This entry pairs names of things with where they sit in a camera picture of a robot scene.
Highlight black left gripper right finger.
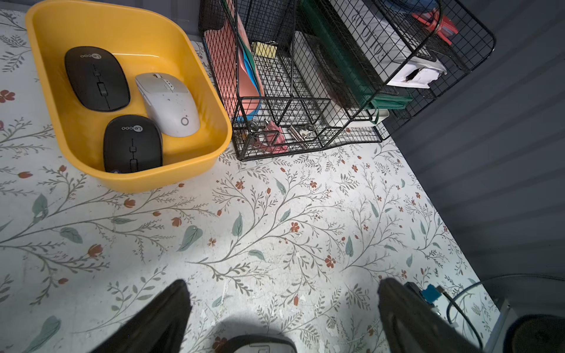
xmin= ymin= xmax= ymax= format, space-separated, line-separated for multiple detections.
xmin=378 ymin=278 xmax=480 ymax=352

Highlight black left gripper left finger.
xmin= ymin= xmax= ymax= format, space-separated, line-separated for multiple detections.
xmin=93 ymin=279 xmax=192 ymax=352

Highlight black mouse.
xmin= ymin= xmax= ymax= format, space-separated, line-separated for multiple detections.
xmin=216 ymin=335 xmax=297 ymax=353
xmin=64 ymin=46 xmax=130 ymax=113
xmin=103 ymin=115 xmax=163 ymax=174

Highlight grey computer mouse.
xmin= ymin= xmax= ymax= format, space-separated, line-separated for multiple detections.
xmin=135 ymin=73 xmax=200 ymax=138

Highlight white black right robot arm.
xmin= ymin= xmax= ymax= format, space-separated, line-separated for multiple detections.
xmin=483 ymin=299 xmax=564 ymax=352

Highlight yellow plastic storage box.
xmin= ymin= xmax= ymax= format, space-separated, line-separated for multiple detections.
xmin=25 ymin=0 xmax=233 ymax=194

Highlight floral table mat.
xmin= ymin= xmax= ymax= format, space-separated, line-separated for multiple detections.
xmin=1 ymin=10 xmax=499 ymax=352

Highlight colourful folders in organizer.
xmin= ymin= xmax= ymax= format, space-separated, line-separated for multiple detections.
xmin=200 ymin=1 xmax=265 ymax=124

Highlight blue glasses case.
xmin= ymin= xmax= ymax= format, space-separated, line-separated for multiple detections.
xmin=383 ymin=0 xmax=439 ymax=14

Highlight black wire desk organizer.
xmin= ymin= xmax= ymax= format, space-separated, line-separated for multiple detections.
xmin=197 ymin=0 xmax=497 ymax=162

